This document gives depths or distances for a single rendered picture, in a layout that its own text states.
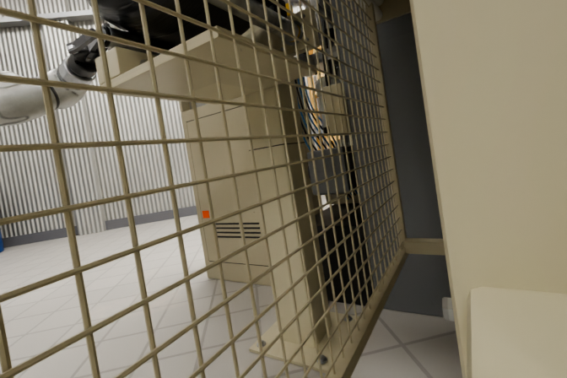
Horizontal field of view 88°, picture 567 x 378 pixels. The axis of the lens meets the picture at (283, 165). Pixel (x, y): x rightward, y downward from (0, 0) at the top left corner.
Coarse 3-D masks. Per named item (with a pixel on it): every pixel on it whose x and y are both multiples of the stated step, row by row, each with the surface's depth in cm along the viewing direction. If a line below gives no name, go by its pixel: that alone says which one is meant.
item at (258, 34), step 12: (312, 12) 75; (300, 24) 76; (264, 36) 82; (276, 36) 80; (300, 36) 76; (312, 36) 75; (276, 48) 81; (288, 48) 79; (300, 48) 77; (312, 48) 77
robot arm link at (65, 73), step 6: (66, 60) 87; (60, 66) 88; (66, 66) 86; (60, 72) 88; (66, 72) 87; (72, 72) 87; (60, 78) 89; (66, 78) 88; (72, 78) 88; (78, 78) 88; (84, 78) 89; (90, 78) 91
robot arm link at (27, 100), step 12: (0, 72) 80; (12, 72) 84; (0, 84) 78; (12, 84) 80; (24, 84) 82; (0, 96) 77; (12, 96) 78; (24, 96) 81; (36, 96) 83; (0, 108) 76; (12, 108) 78; (24, 108) 81; (36, 108) 84; (0, 120) 78; (12, 120) 80; (24, 120) 83
